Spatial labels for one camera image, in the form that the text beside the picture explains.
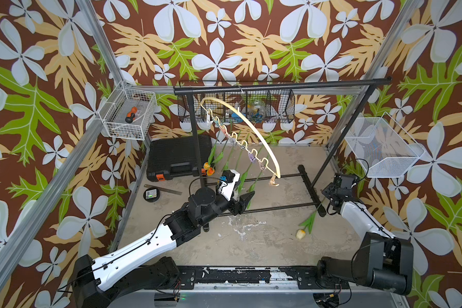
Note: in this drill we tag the orange tulip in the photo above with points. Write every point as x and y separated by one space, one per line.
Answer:
214 158

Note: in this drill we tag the cream clip hanger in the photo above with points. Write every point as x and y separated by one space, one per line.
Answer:
269 163

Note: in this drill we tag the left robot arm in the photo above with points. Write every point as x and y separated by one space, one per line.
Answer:
98 282

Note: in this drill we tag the black plastic tool case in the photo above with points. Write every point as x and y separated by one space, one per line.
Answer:
171 158

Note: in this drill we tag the round black digital scale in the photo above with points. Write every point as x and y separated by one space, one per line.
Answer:
151 194

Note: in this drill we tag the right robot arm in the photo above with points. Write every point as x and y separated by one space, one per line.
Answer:
382 262

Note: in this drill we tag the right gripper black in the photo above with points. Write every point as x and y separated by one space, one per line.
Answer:
326 189

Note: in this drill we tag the white wire basket left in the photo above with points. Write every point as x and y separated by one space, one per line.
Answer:
128 112

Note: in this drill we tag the black wire wall basket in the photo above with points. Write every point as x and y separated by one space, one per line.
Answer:
280 103

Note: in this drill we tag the clear plastic jar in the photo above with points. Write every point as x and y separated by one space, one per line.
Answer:
257 111

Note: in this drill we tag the white mesh basket right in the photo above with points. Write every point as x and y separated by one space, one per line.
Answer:
384 147

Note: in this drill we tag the black metal clothes rack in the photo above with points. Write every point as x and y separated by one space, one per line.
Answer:
362 89

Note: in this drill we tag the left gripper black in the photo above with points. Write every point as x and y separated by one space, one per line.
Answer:
238 205

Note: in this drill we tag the metal ruler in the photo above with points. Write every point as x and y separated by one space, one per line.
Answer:
162 189

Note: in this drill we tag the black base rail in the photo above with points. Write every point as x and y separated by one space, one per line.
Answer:
295 277

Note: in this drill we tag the red black screwdriver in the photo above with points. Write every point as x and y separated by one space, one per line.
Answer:
130 118

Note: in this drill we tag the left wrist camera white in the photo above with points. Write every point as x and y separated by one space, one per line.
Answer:
229 180

